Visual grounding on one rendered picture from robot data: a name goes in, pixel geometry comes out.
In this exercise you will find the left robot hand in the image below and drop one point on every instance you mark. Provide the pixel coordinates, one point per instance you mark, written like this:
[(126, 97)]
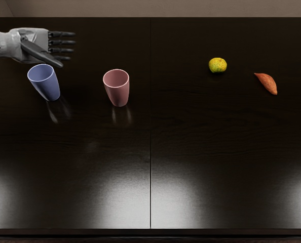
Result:
[(29, 40)]

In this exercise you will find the blue cup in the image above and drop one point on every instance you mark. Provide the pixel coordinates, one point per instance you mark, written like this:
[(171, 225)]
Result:
[(47, 86)]

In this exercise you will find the pink cup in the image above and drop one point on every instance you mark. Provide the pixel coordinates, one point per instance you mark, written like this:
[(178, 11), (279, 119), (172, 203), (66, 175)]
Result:
[(118, 91)]

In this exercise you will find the yellow-green citrus fruit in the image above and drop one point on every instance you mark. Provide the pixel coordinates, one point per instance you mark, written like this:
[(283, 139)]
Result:
[(217, 65)]

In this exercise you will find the orange sweet potato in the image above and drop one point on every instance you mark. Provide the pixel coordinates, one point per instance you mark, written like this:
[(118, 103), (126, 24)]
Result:
[(267, 82)]

